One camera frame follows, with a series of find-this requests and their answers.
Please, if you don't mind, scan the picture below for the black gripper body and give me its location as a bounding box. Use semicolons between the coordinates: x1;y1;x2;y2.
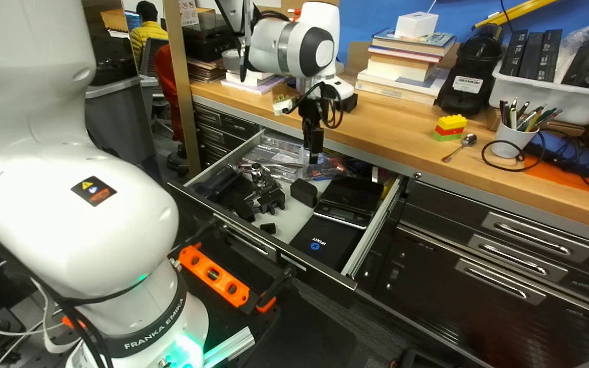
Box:
299;94;344;131

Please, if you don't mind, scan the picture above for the black wide cabinet drawer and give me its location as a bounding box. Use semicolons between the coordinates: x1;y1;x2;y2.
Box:
169;127;413;295

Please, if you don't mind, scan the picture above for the black narrow cabinet drawer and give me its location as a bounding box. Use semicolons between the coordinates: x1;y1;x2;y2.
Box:
403;218;589;305
409;179;589;274

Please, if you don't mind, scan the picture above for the black tall cabinet drawer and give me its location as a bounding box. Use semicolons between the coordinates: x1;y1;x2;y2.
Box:
382;237;589;368

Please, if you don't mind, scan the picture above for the clear plastic parts bag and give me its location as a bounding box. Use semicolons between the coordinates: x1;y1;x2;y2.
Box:
237;135;334;185

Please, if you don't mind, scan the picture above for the black flat case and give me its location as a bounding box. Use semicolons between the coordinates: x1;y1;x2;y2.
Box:
310;175;386;231

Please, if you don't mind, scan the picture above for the large white book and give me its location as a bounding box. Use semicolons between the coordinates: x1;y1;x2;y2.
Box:
354;68;447;107

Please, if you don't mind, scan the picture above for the pale purple board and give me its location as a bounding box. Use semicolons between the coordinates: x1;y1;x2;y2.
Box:
219;74;291;96

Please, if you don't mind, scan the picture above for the thick white book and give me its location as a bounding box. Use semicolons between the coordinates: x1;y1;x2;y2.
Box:
363;52;454;87

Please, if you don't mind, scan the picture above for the pile of black parts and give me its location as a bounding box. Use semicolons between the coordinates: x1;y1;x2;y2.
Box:
200;162;264;225

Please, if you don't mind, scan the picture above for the black box blue logo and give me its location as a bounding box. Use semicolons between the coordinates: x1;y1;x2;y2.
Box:
287;212;368;274

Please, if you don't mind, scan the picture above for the dark cover book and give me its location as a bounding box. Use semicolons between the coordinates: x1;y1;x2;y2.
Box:
368;29;460;59

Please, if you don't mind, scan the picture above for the stack of thin boards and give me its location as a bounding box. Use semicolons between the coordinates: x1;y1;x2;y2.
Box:
183;57;229;85

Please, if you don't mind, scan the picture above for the small white box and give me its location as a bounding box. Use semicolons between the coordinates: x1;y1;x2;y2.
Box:
393;10;441;42

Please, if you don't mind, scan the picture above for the yellow red green brick toy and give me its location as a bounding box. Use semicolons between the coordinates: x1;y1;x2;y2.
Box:
429;113;471;143

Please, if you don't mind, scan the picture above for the black hard case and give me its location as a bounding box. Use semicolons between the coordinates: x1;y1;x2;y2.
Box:
180;9;243;64

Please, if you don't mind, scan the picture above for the metal spoon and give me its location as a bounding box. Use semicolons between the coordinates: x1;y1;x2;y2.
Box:
439;131;481;163

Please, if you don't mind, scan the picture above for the black bag white label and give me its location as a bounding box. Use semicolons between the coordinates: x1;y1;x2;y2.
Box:
433;32;505;117

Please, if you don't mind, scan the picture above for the red garment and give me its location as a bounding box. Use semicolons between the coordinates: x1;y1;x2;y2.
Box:
152;44;188;145

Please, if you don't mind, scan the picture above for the orange spirit level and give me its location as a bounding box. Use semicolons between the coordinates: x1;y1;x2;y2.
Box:
175;244;280;317

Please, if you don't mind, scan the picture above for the person in yellow shirt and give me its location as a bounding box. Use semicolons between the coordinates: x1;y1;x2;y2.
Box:
127;0;172;68

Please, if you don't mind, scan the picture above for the grey plastic bin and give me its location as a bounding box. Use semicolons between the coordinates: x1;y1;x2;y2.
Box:
83;71;166;125

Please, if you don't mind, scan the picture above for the white pen cup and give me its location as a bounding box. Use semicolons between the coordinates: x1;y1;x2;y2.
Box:
495;121;540;162

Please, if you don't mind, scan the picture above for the bundle of pens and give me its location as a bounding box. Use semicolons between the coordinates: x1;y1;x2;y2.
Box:
496;98;564;133

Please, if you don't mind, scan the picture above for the black tool cabinet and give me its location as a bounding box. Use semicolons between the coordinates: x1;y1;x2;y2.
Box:
190;94;589;368

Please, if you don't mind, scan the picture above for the yellow spirit level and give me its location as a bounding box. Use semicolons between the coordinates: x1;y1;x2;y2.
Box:
474;0;561;32

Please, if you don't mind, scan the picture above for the clear acrylic bar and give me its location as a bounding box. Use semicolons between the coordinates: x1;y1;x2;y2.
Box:
200;326;258;368

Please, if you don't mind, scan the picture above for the white plastic bin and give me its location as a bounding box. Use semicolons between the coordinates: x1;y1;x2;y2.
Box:
488;57;589;127

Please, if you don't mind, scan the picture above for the orange mat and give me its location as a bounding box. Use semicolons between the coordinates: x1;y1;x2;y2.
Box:
524;159;589;196

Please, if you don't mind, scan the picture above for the dark blue tool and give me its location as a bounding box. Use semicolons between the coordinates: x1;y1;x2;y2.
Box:
535;129;589;179

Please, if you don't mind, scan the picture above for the blue foam board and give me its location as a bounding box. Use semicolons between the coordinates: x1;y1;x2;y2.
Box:
337;0;589;69

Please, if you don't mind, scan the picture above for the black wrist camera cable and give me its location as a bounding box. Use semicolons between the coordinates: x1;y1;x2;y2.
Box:
296;80;347;133

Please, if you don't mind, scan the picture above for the wooden post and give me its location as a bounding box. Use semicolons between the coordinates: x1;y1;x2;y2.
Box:
162;0;202;180

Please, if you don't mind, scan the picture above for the black looped table cable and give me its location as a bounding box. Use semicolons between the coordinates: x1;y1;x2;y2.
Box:
478;131;589;192

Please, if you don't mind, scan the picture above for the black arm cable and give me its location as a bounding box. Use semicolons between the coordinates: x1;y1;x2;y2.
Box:
35;279;193;368

